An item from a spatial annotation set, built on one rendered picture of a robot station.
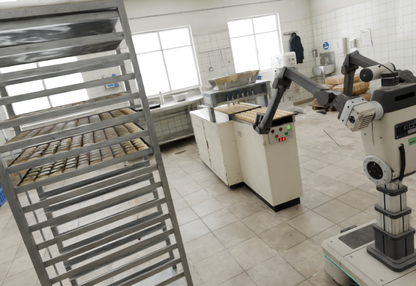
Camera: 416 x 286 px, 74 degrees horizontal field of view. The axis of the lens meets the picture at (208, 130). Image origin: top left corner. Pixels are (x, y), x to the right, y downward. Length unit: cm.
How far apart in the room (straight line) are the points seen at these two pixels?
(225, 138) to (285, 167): 79
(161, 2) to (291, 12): 325
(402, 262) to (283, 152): 123
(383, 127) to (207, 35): 522
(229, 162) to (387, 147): 197
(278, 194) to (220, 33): 451
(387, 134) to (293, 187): 145
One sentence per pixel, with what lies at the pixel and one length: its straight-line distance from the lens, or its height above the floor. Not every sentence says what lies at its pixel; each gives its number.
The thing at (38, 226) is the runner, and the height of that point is 96.
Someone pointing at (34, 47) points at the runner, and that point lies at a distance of 133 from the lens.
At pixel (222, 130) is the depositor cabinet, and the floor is 75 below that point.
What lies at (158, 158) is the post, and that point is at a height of 110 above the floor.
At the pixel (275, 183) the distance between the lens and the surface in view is 268.
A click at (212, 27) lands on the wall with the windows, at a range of 644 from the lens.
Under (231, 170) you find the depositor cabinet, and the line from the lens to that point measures 322.
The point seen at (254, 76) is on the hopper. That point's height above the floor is 125.
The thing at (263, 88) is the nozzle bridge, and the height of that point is 110.
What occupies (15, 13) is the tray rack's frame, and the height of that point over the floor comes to 180.
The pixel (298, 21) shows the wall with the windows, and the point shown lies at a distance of 773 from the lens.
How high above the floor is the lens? 149
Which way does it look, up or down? 13 degrees down
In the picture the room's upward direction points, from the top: 11 degrees counter-clockwise
